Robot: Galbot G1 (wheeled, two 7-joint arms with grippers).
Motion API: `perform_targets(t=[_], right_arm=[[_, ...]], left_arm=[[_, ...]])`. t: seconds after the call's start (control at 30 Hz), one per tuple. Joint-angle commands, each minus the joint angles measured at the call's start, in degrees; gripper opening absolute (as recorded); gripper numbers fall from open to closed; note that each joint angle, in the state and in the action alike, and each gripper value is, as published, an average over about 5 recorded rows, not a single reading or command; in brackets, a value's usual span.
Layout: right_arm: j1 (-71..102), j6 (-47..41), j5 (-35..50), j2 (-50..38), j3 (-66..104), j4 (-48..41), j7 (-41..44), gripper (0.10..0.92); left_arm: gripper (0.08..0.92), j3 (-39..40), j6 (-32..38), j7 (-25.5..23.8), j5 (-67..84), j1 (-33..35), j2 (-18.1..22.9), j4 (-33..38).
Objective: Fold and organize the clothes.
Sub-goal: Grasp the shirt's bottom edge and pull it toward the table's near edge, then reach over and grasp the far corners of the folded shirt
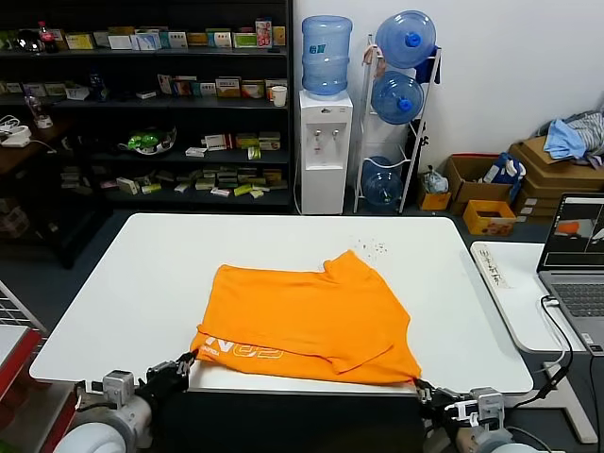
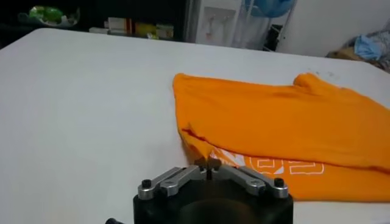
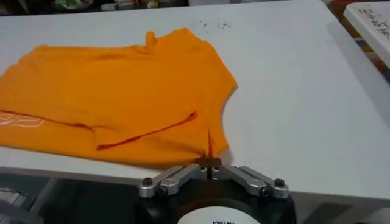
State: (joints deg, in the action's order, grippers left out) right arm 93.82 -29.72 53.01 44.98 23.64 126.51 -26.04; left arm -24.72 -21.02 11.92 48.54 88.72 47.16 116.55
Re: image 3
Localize orange t-shirt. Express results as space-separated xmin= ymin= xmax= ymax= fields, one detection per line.
xmin=0 ymin=27 xmax=239 ymax=170

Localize bowl of green fruit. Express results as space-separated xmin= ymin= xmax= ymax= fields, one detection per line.
xmin=51 ymin=0 xmax=95 ymax=10

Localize scattered dark crumbs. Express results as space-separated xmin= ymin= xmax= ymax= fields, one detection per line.
xmin=199 ymin=19 xmax=232 ymax=31

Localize small white side table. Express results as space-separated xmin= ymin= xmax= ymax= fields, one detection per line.
xmin=343 ymin=1 xmax=390 ymax=69

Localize flat white box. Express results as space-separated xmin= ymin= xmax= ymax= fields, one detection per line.
xmin=100 ymin=2 xmax=119 ymax=12

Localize large white table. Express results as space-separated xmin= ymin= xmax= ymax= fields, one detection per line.
xmin=0 ymin=0 xmax=390 ymax=214

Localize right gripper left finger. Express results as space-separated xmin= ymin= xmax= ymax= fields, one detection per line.
xmin=138 ymin=156 xmax=211 ymax=198

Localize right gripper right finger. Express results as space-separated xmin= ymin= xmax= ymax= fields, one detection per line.
xmin=210 ymin=157 xmax=289 ymax=200

